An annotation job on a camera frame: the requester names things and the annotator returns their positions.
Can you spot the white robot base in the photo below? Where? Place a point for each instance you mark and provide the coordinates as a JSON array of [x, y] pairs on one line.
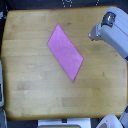
[[109, 121]]

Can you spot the pink cloth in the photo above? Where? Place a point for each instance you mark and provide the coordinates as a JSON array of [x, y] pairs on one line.
[[65, 52]]

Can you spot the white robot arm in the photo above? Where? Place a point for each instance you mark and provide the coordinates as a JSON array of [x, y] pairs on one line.
[[109, 32]]

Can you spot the grey object at left edge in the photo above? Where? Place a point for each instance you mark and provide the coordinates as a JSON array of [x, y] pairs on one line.
[[1, 87]]

